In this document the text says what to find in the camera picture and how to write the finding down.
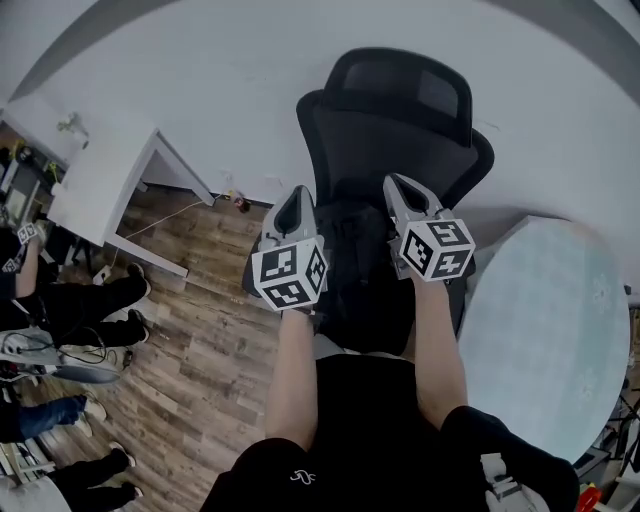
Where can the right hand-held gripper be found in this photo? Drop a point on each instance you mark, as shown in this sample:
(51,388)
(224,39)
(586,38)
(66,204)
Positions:
(435,250)

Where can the black mesh office chair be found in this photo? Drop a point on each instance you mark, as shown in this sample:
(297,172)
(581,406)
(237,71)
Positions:
(390,140)

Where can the person's black t-shirt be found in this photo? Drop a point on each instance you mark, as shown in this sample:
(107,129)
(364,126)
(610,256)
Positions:
(380,440)

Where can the round pale blue table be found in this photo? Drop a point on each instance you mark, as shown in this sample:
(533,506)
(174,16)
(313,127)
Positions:
(545,340)

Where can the small red floor object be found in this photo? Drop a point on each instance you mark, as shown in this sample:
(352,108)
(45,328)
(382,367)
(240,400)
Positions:
(243,203)

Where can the white desk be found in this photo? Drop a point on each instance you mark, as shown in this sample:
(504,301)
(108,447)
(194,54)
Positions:
(100,190)

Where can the person's left forearm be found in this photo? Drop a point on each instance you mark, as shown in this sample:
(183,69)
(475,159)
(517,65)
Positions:
(292,375)

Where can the person's right forearm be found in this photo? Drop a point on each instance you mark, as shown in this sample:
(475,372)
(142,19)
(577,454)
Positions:
(440,350)

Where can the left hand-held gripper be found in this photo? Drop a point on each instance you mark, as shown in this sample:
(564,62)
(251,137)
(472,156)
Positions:
(287,275)

